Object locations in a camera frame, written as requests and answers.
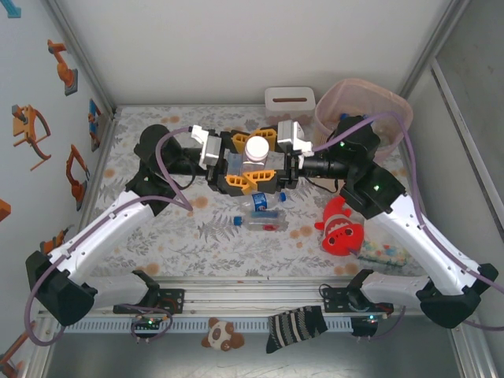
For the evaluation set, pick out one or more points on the purple grape label bottle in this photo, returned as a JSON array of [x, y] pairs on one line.
[[256, 147]]

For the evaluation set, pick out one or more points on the pink waste basket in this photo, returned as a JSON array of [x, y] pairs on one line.
[[370, 90]]

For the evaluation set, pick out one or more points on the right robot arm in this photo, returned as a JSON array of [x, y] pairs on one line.
[[433, 248]]

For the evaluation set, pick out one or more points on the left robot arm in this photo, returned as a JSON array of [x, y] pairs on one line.
[[98, 232]]

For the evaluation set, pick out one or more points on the clear bottle pale blue label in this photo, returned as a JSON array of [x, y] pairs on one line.
[[235, 165]]

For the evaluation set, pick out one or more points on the clear bottle dark blue label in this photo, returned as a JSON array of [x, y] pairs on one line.
[[262, 201]]

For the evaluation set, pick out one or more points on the white tissue box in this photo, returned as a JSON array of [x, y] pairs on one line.
[[289, 106]]

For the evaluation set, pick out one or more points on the crushed clear bottle blue cap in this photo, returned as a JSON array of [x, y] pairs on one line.
[[264, 222]]

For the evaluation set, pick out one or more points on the red plush fish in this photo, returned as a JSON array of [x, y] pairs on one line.
[[340, 236]]

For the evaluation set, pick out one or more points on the clear bag colourful pieces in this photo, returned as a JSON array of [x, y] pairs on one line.
[[378, 252]]

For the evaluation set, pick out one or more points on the brown white panda plush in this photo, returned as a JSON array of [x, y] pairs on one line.
[[220, 334]]

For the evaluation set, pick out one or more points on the black white striped sock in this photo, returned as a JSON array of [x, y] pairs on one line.
[[291, 327]]

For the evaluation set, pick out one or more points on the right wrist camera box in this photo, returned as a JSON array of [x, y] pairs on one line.
[[291, 134]]

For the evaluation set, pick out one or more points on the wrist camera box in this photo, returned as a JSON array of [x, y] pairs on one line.
[[291, 134], [208, 147]]

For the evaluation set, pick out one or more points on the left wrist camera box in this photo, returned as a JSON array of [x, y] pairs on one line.
[[208, 147]]

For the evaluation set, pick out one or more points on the aluminium front rail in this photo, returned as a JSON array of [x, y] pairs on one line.
[[252, 299]]

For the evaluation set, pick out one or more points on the left aluminium frame post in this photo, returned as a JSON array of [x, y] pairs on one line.
[[78, 51]]

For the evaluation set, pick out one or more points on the aluminium frame post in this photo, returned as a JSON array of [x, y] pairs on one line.
[[78, 51], [437, 43]]

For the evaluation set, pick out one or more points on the right aluminium frame post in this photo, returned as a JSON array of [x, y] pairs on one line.
[[437, 43]]

